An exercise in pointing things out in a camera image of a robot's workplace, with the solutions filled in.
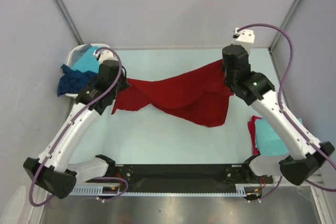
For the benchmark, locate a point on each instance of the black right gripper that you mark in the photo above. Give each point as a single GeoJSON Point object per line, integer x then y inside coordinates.
{"type": "Point", "coordinates": [222, 67]}

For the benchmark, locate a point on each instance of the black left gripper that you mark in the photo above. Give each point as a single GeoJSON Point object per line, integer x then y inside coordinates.
{"type": "Point", "coordinates": [124, 84]}

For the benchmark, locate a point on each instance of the red t shirt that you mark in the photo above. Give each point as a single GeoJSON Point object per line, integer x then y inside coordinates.
{"type": "Point", "coordinates": [199, 96]}

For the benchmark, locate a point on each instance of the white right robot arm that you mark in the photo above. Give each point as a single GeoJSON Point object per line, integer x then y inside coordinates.
{"type": "Point", "coordinates": [257, 91]}

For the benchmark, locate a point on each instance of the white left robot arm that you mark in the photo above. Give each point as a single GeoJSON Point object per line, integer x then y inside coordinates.
{"type": "Point", "coordinates": [51, 170]}

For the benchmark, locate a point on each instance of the turquoise t shirt in basket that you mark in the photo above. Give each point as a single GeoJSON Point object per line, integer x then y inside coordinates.
{"type": "Point", "coordinates": [87, 62]}

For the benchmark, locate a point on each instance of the white laundry basket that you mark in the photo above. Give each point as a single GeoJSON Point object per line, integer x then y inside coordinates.
{"type": "Point", "coordinates": [93, 45]}

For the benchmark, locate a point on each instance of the grey t shirt in basket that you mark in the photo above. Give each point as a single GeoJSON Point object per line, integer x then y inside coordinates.
{"type": "Point", "coordinates": [78, 53]}

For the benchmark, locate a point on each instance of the navy blue t shirt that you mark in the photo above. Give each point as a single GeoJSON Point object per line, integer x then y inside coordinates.
{"type": "Point", "coordinates": [72, 81]}

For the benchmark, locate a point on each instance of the pink folded t shirt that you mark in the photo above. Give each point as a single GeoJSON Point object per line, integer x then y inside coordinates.
{"type": "Point", "coordinates": [252, 131]}

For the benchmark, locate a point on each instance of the light blue folded t shirt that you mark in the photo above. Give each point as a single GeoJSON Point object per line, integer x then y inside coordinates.
{"type": "Point", "coordinates": [268, 141]}

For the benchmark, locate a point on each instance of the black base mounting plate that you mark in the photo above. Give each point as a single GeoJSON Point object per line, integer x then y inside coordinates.
{"type": "Point", "coordinates": [192, 174]}

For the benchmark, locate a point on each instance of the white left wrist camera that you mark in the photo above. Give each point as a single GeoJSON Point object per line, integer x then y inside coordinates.
{"type": "Point", "coordinates": [104, 55]}

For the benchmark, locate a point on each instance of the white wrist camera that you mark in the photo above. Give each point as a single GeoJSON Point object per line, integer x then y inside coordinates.
{"type": "Point", "coordinates": [244, 38]}
{"type": "Point", "coordinates": [104, 55]}

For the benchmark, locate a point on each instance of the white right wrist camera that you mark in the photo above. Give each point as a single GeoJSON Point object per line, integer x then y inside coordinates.
{"type": "Point", "coordinates": [244, 38]}

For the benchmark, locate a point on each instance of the white slotted cable duct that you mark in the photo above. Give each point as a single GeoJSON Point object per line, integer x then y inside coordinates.
{"type": "Point", "coordinates": [167, 189]}

